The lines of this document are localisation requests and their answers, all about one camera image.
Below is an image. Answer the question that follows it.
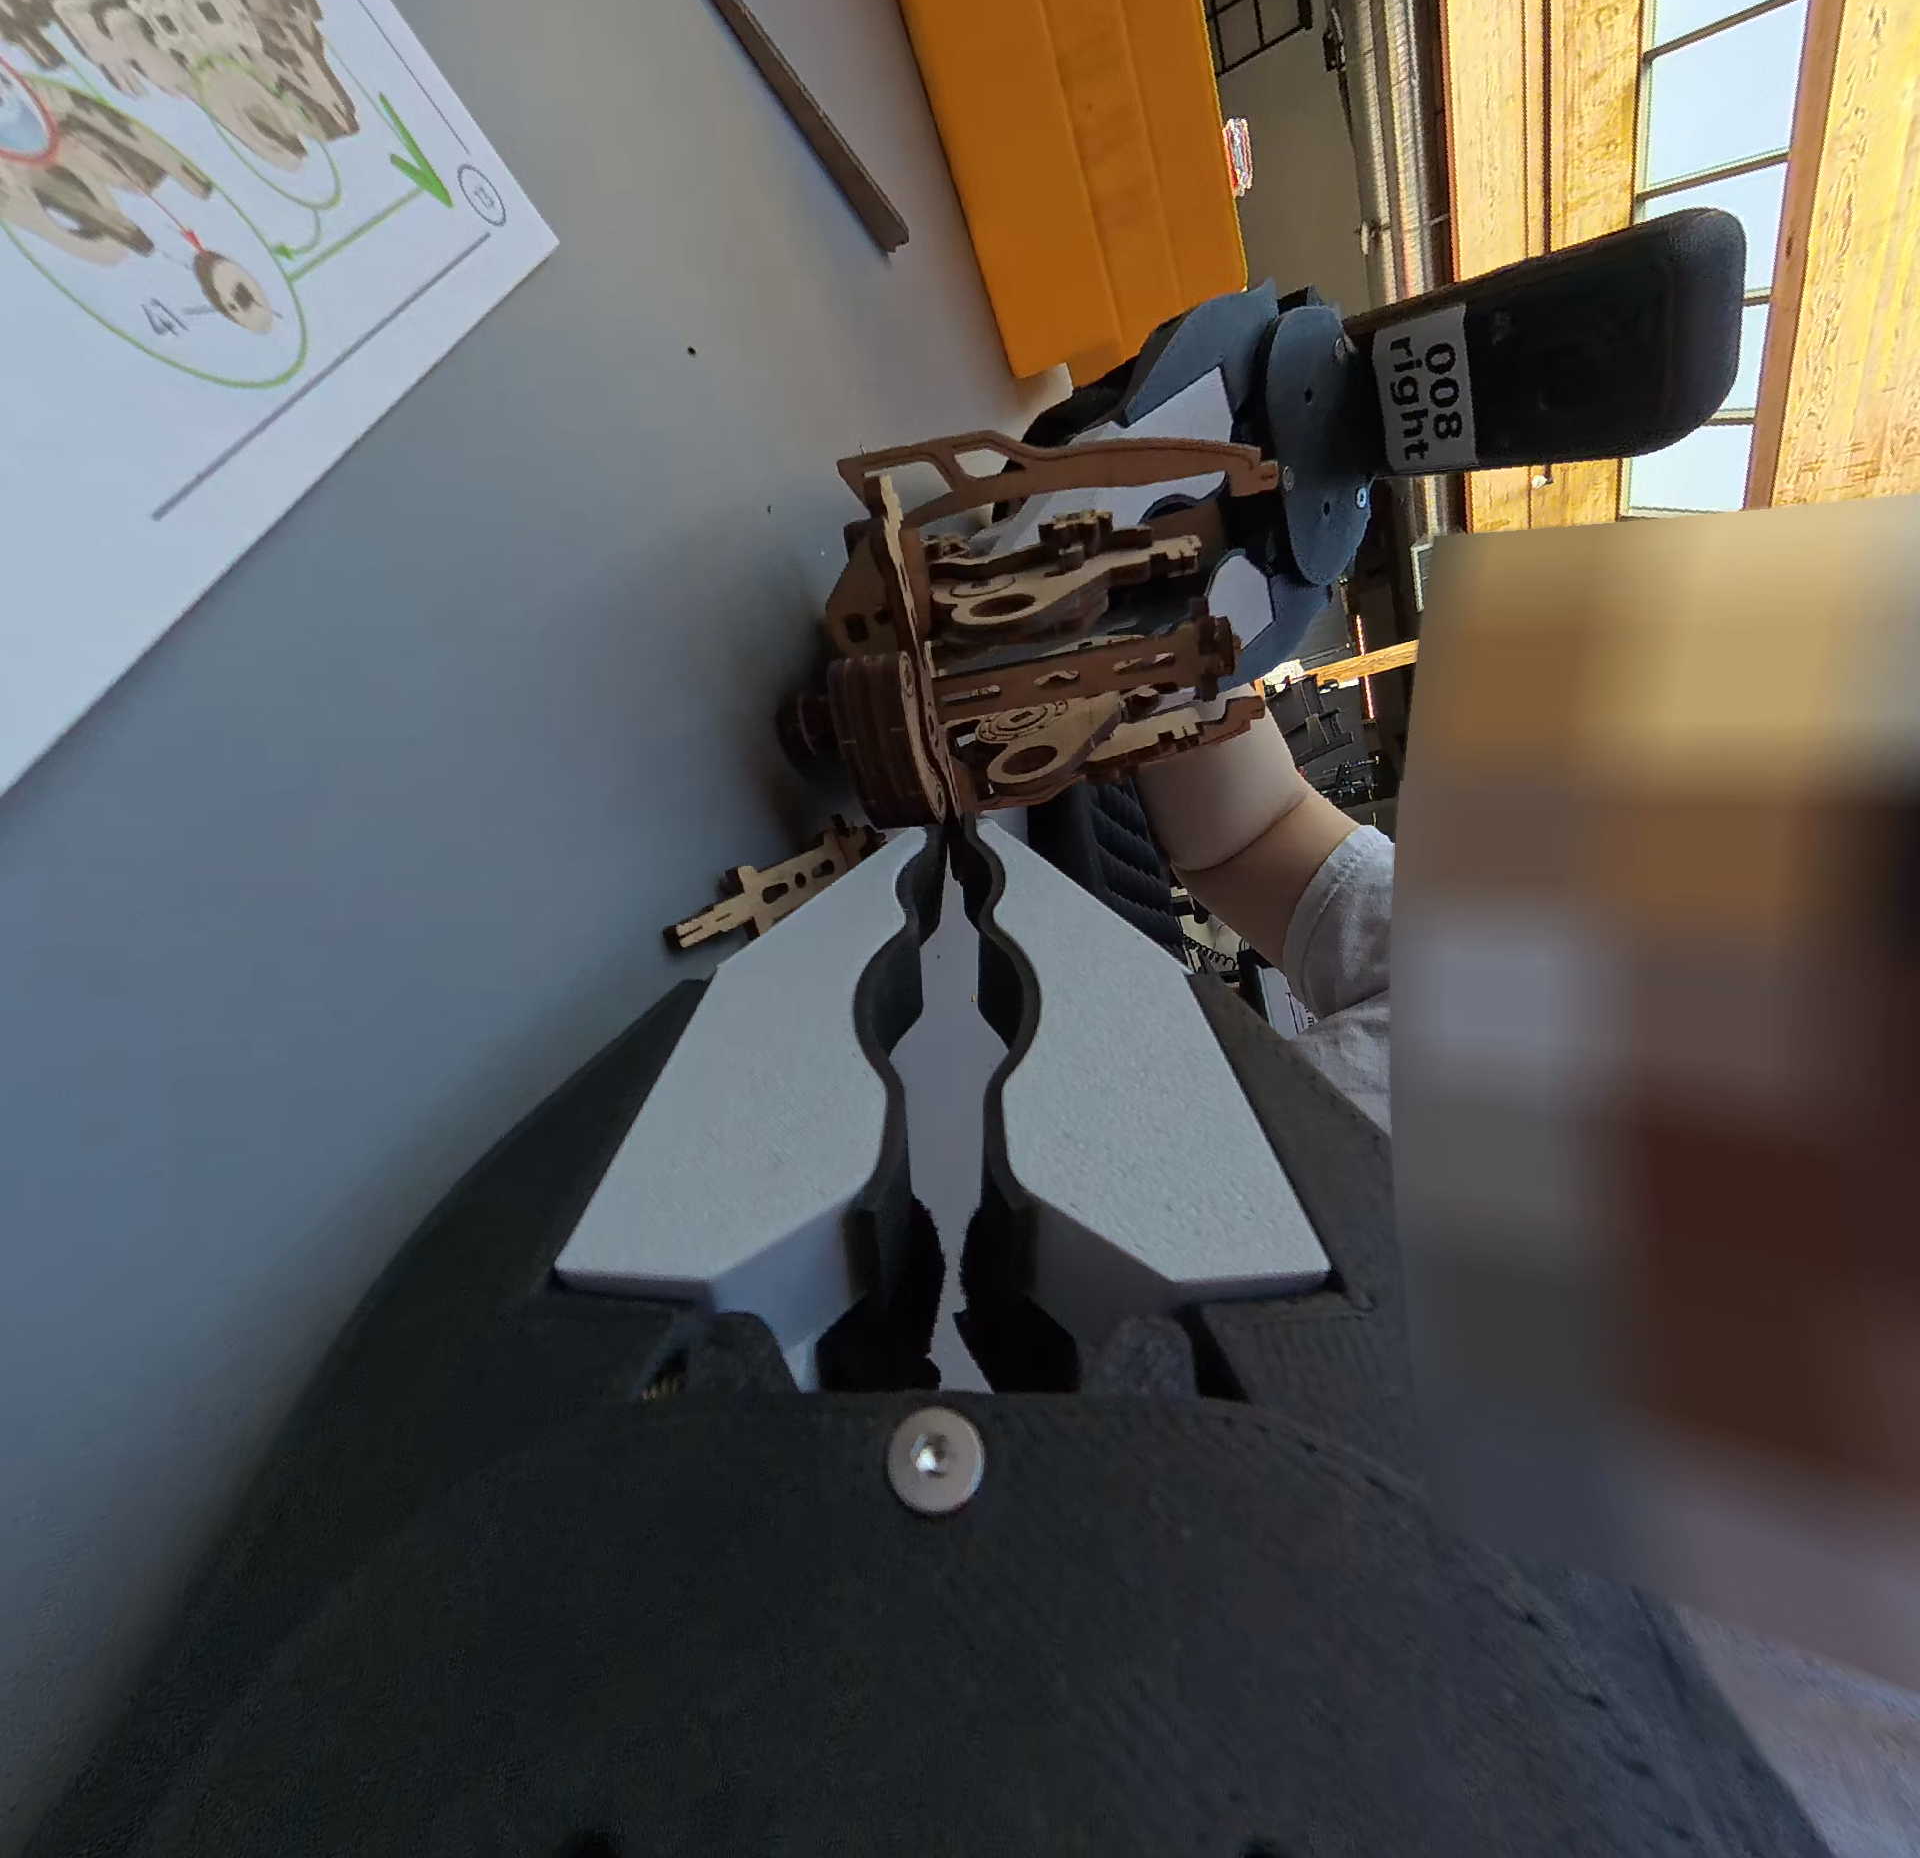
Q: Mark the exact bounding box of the glass window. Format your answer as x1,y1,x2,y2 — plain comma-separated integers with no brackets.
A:
1629,0,1821,518

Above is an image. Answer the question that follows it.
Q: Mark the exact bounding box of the person's right hand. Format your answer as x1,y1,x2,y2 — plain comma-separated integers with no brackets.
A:
1134,695,1364,962

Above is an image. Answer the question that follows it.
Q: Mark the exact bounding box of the small wooden model part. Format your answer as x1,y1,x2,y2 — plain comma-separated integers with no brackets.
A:
664,820,889,961

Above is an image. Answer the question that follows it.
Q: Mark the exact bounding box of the large yellow plastic bin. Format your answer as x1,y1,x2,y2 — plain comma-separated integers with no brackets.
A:
876,0,1251,382

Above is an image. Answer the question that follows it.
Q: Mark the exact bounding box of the wooden mechanical model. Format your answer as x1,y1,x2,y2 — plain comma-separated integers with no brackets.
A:
776,433,1288,827

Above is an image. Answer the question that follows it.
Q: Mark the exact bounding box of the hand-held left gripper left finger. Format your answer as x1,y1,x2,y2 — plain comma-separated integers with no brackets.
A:
553,823,953,1392

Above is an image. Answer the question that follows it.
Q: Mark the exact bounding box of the black mesh pad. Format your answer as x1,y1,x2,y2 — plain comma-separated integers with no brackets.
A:
1035,779,1202,978

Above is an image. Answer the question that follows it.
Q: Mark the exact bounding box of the printed instruction booklet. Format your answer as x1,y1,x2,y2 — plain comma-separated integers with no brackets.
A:
0,0,563,798

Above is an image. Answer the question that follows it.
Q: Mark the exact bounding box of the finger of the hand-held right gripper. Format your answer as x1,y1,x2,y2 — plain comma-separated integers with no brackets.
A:
1195,552,1281,691
1026,386,1243,458

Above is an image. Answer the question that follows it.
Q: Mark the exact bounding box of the dark wooden stick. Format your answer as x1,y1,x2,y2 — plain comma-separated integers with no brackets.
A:
668,0,911,255

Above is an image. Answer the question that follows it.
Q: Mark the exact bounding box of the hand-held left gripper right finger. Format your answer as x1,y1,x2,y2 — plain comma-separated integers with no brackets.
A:
958,820,1336,1392

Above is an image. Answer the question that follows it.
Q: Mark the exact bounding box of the silver ventilation duct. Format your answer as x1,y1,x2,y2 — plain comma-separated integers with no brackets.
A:
1322,0,1449,293

